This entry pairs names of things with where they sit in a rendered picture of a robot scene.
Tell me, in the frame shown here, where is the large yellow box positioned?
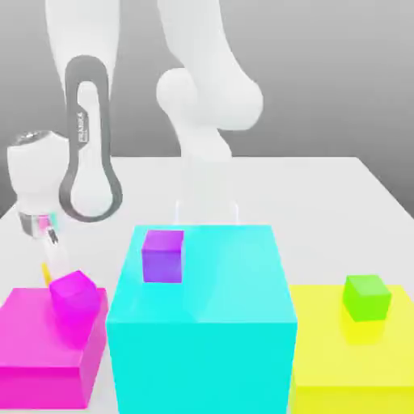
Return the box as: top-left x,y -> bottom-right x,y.
287,283 -> 414,414

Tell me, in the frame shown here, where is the small green cube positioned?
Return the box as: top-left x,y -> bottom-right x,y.
342,274 -> 393,323

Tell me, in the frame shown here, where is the small purple cube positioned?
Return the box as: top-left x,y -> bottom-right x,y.
141,229 -> 186,285

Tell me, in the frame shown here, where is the large cyan box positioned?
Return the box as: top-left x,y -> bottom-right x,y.
104,224 -> 299,414

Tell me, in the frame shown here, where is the large magenta box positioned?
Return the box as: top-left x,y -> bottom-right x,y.
0,285 -> 110,411

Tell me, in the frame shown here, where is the small magenta cube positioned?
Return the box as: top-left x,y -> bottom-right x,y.
49,269 -> 100,327

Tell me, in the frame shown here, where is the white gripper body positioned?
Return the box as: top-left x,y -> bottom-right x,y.
40,237 -> 71,283

